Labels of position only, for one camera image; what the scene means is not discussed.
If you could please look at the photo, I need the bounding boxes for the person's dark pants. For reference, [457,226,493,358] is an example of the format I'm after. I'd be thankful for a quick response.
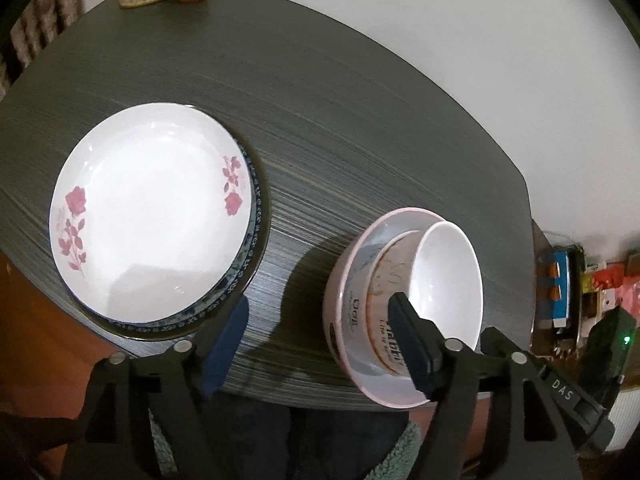
[215,392,408,480]

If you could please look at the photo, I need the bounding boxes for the patterned curtain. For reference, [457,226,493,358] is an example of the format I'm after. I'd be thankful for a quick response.
[0,0,83,101]

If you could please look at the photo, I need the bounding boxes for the white plate with pink flowers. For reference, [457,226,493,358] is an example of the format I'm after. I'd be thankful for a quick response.
[48,102,251,323]

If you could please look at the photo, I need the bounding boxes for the white bowl with blue print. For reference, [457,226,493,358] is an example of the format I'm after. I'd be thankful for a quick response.
[342,220,426,376]

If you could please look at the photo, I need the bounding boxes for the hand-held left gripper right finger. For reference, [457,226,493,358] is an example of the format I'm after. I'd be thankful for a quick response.
[389,292,583,480]

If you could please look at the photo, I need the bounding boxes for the red and yellow packets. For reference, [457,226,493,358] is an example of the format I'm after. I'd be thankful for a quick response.
[582,260,640,307]

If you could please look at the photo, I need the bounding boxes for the pink bowl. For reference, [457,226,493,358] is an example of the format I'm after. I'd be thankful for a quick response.
[322,207,483,408]

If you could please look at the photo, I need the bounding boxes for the blue box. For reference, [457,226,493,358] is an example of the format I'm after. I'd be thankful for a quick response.
[537,250,574,331]

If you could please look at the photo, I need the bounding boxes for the large blue floral plate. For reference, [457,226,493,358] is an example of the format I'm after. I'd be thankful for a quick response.
[75,104,273,342]

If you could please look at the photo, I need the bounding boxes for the green fluffy cloth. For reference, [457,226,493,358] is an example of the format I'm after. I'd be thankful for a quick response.
[150,420,426,480]

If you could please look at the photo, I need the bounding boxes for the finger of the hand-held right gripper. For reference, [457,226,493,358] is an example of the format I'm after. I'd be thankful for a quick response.
[479,328,551,378]

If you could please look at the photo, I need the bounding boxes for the white radiator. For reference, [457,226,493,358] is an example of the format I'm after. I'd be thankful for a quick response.
[607,389,640,456]

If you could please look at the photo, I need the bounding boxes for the white ribbed bowl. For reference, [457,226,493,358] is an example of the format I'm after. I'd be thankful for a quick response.
[365,221,483,378]

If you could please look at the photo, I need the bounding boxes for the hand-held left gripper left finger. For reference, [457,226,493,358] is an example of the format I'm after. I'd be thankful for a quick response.
[62,295,250,480]

